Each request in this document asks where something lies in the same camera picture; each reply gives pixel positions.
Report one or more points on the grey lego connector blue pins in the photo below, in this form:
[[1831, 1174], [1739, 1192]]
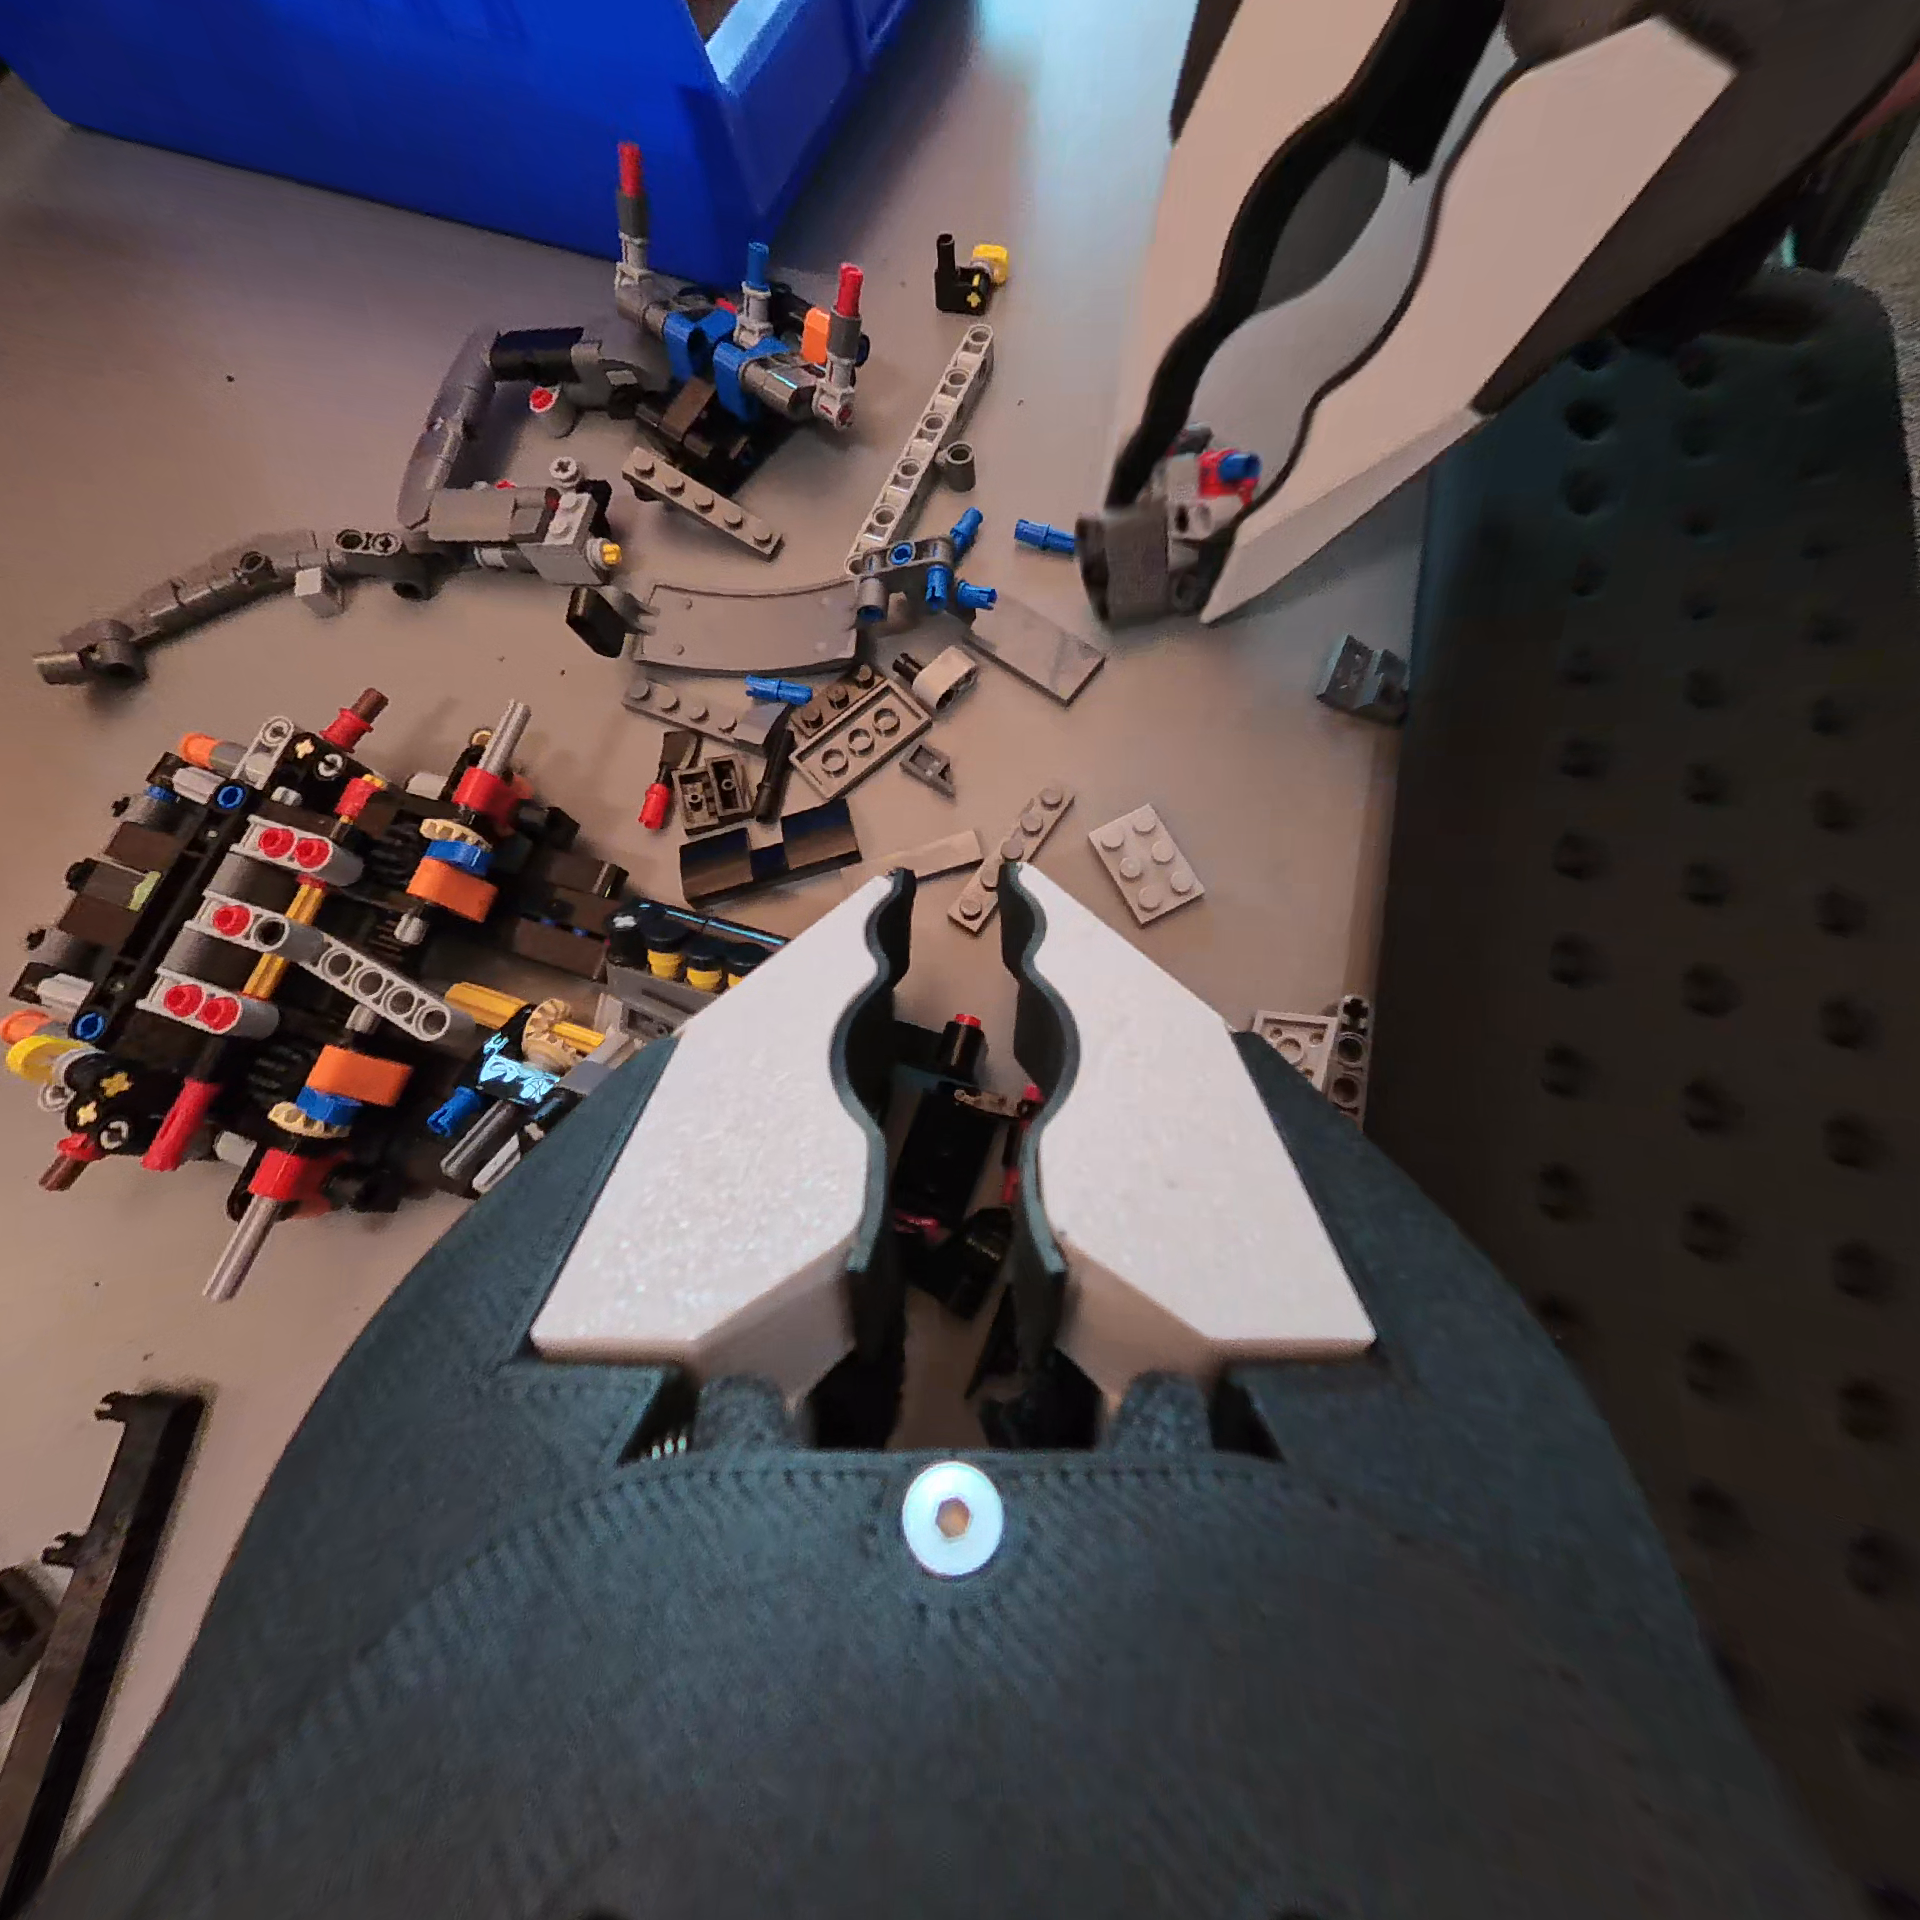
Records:
[[909, 570]]

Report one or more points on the small grey lego wedge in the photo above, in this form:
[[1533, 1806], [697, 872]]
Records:
[[931, 772]]

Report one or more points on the blue plastic bin with label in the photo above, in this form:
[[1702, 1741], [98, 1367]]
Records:
[[377, 106]]

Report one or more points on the black perforated panel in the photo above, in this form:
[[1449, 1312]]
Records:
[[1652, 1049]]

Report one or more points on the small black yellow lego piece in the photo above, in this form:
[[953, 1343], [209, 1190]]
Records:
[[967, 278]]

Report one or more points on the grey lego engine block assembly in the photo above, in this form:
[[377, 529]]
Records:
[[698, 960]]

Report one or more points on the black curved lego slope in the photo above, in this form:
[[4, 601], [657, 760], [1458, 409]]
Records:
[[729, 869]]

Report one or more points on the dark grey flat lego tile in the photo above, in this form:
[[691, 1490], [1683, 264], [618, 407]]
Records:
[[922, 857], [1037, 648]]

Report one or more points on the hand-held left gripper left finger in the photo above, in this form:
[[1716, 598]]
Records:
[[705, 1201]]

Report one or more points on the dark grey studded lego plate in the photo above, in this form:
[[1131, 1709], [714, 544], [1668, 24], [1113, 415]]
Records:
[[858, 732], [702, 504]]

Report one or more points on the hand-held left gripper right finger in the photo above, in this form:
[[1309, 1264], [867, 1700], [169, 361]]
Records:
[[1202, 1201]]

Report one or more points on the blue lego suspension assembly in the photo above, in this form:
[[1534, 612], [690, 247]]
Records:
[[735, 369]]

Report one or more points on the small dark grey lego bracket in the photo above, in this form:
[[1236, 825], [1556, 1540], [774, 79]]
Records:
[[1363, 682]]

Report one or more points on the grey lego angle beam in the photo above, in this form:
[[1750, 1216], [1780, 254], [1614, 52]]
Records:
[[1355, 1058]]

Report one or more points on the multicoloured lego chassis assembly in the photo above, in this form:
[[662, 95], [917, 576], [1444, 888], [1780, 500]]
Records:
[[301, 975]]

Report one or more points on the black lego connectors red pins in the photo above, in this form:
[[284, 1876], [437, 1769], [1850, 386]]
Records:
[[955, 1142]]

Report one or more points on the dark grey square lego slope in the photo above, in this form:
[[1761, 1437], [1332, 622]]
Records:
[[714, 791]]

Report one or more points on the blue lego pin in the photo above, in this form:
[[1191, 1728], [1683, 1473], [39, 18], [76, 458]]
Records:
[[779, 692], [1046, 536]]

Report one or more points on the long black lego beam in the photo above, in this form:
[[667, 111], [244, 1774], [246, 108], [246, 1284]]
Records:
[[106, 1575]]

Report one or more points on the small grey red lego piece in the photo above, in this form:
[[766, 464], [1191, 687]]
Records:
[[1156, 557]]

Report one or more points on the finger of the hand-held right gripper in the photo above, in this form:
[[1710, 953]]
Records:
[[1546, 240], [1215, 196]]

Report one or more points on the dark grey lego wing plate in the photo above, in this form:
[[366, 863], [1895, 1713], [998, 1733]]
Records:
[[691, 710]]

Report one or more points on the dark grey curved lego panel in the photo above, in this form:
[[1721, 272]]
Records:
[[751, 628]]

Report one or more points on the long light grey lego beam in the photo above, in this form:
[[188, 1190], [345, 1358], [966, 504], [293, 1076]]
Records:
[[931, 436]]

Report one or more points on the small dark grey lego bush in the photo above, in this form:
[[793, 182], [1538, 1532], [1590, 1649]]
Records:
[[962, 469]]

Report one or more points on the grey lego gearbox assembly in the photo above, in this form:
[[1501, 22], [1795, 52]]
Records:
[[25, 1628]]

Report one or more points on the light grey studded lego plate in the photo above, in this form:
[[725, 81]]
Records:
[[1293, 1049]]

